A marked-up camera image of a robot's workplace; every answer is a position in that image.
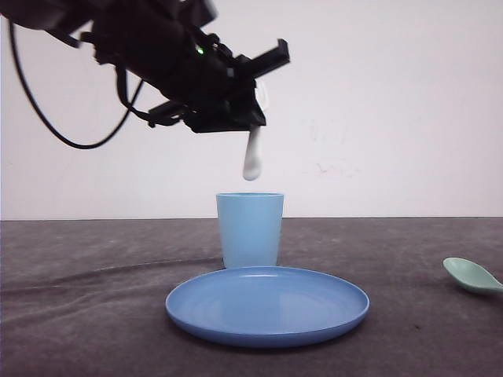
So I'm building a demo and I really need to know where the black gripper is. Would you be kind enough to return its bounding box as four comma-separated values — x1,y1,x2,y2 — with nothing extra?
148,30,290,133

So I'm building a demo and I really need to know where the white plastic fork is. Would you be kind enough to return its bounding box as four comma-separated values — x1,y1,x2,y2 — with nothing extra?
242,80,270,181

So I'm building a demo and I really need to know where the light blue plastic cup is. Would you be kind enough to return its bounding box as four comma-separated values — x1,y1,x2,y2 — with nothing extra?
216,192,284,269

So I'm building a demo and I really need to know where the mint green plastic spoon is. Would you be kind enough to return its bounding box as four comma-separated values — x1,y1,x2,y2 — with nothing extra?
442,257,502,295

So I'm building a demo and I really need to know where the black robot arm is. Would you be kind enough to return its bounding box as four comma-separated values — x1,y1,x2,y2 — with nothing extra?
1,1,289,133

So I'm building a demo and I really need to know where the blue plastic plate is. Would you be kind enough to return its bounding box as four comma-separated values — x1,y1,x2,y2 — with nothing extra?
165,266,370,348

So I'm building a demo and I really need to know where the grey felt table mat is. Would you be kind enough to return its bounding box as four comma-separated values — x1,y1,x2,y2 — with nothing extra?
0,216,503,377

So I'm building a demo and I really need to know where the black cable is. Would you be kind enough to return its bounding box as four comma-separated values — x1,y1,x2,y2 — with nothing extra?
7,19,146,150

